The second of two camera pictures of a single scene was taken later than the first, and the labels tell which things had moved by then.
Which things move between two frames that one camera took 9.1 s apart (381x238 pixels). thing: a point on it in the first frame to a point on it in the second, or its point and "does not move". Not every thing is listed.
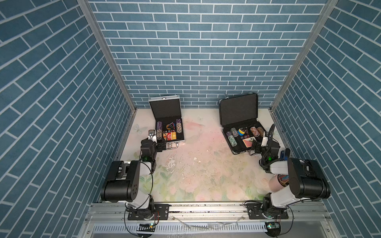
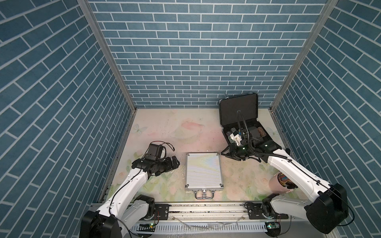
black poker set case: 241,127 does not move
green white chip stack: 232,141 does not move
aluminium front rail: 114,212 does not move
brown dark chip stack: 261,131 does not move
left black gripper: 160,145 to 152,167
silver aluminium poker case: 169,126 to 203,174
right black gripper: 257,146 to 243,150
